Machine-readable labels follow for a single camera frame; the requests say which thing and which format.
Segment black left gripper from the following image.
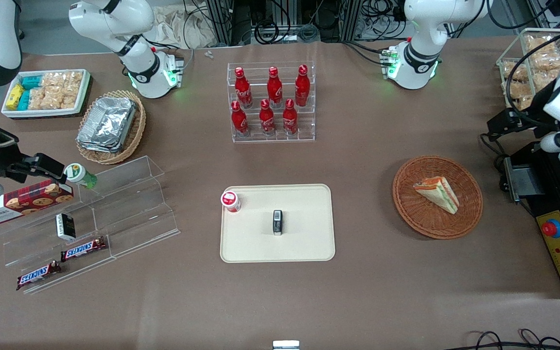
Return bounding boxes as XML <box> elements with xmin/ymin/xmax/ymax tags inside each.
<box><xmin>487</xmin><ymin>102</ymin><xmax>560</xmax><ymax>142</ymax></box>

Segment white rectangular snack tray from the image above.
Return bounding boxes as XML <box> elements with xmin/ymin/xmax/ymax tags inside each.
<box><xmin>1</xmin><ymin>69</ymin><xmax>92</xmax><ymax>119</ymax></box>

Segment triangular wrapped sandwich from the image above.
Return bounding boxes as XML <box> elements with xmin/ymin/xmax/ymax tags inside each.
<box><xmin>413</xmin><ymin>176</ymin><xmax>459</xmax><ymax>215</ymax></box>

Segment light wicker basket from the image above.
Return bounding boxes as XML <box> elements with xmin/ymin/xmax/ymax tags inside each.
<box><xmin>76</xmin><ymin>90</ymin><xmax>147</xmax><ymax>165</ymax></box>

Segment brown wicker basket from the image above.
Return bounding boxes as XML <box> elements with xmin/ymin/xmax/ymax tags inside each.
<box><xmin>392</xmin><ymin>155</ymin><xmax>483</xmax><ymax>240</ymax></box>

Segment beige plastic tray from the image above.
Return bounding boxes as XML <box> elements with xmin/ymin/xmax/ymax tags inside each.
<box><xmin>220</xmin><ymin>184</ymin><xmax>335</xmax><ymax>263</ymax></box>

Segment fried snack bag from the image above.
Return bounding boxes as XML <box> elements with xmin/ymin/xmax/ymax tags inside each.
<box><xmin>525</xmin><ymin>35</ymin><xmax>560</xmax><ymax>54</ymax></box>
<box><xmin>530</xmin><ymin>51</ymin><xmax>560</xmax><ymax>74</ymax></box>
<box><xmin>501</xmin><ymin>62</ymin><xmax>528</xmax><ymax>81</ymax></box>
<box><xmin>504</xmin><ymin>81</ymin><xmax>534</xmax><ymax>110</ymax></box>

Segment red tartan cookie box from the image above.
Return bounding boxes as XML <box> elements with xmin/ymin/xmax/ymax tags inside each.
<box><xmin>0</xmin><ymin>179</ymin><xmax>74</xmax><ymax>225</ymax></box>

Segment green bottle with white cap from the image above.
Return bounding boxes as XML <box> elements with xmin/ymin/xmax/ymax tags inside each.
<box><xmin>65</xmin><ymin>163</ymin><xmax>98</xmax><ymax>189</ymax></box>

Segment small black white box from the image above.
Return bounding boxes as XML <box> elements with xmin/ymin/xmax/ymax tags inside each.
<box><xmin>56</xmin><ymin>213</ymin><xmax>76</xmax><ymax>240</ymax></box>

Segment black yellow control box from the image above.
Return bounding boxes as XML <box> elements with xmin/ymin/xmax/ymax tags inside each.
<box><xmin>504</xmin><ymin>141</ymin><xmax>560</xmax><ymax>299</ymax></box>

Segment clear rice cracker bag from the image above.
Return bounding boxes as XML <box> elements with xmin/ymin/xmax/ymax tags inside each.
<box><xmin>28</xmin><ymin>87</ymin><xmax>63</xmax><ymax>110</ymax></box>
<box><xmin>41</xmin><ymin>71</ymin><xmax>84</xmax><ymax>93</ymax></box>
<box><xmin>60</xmin><ymin>86</ymin><xmax>82</xmax><ymax>109</ymax></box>

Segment yellow snack packet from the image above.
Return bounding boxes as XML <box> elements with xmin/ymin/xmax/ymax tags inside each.
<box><xmin>6</xmin><ymin>84</ymin><xmax>25</xmax><ymax>110</ymax></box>

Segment stacked aluminium foil containers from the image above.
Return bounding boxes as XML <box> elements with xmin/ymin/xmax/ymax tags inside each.
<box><xmin>77</xmin><ymin>96</ymin><xmax>137</xmax><ymax>154</ymax></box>

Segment Snickers chocolate bar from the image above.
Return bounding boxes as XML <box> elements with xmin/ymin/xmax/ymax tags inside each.
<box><xmin>16</xmin><ymin>261</ymin><xmax>62</xmax><ymax>291</ymax></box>
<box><xmin>61</xmin><ymin>237</ymin><xmax>107</xmax><ymax>262</ymax></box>

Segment clear acrylic stepped shelf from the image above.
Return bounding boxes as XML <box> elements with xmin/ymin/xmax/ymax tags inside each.
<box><xmin>0</xmin><ymin>156</ymin><xmax>181</xmax><ymax>295</ymax></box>

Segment red bottle with white cap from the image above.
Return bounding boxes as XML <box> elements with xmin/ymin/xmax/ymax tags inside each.
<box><xmin>220</xmin><ymin>191</ymin><xmax>242</xmax><ymax>213</ymax></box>

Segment beige crumpled cloth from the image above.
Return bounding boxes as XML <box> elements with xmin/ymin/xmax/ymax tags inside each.
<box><xmin>151</xmin><ymin>7</ymin><xmax>217</xmax><ymax>49</ymax></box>

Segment clear acrylic bottle rack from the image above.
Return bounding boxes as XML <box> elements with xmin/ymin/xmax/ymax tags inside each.
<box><xmin>227</xmin><ymin>62</ymin><xmax>315</xmax><ymax>143</ymax></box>

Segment red cola bottle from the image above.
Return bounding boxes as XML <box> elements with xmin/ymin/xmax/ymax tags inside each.
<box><xmin>259</xmin><ymin>99</ymin><xmax>276</xmax><ymax>136</ymax></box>
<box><xmin>282</xmin><ymin>99</ymin><xmax>298</xmax><ymax>136</ymax></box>
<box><xmin>234</xmin><ymin>67</ymin><xmax>254</xmax><ymax>109</ymax></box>
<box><xmin>266</xmin><ymin>67</ymin><xmax>283</xmax><ymax>108</ymax></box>
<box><xmin>295</xmin><ymin>65</ymin><xmax>311</xmax><ymax>107</ymax></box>
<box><xmin>231</xmin><ymin>101</ymin><xmax>249</xmax><ymax>137</ymax></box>

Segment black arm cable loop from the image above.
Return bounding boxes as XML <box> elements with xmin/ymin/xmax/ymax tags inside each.
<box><xmin>505</xmin><ymin>22</ymin><xmax>560</xmax><ymax>128</ymax></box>

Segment grey metal bracket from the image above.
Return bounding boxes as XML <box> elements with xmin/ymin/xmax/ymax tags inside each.
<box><xmin>504</xmin><ymin>158</ymin><xmax>534</xmax><ymax>203</ymax></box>

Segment black base cable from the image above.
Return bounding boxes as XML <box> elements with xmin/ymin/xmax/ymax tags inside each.
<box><xmin>342</xmin><ymin>41</ymin><xmax>393</xmax><ymax>67</ymax></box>

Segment black floor cable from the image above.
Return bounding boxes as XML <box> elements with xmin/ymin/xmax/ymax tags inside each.
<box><xmin>455</xmin><ymin>329</ymin><xmax>560</xmax><ymax>350</ymax></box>

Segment aluminium frame rack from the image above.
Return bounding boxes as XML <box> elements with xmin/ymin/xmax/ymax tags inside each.
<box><xmin>206</xmin><ymin>0</ymin><xmax>293</xmax><ymax>47</ymax></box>

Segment coiled black cable bundle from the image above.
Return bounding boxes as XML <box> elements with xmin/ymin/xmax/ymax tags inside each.
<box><xmin>253</xmin><ymin>19</ymin><xmax>320</xmax><ymax>45</ymax></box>

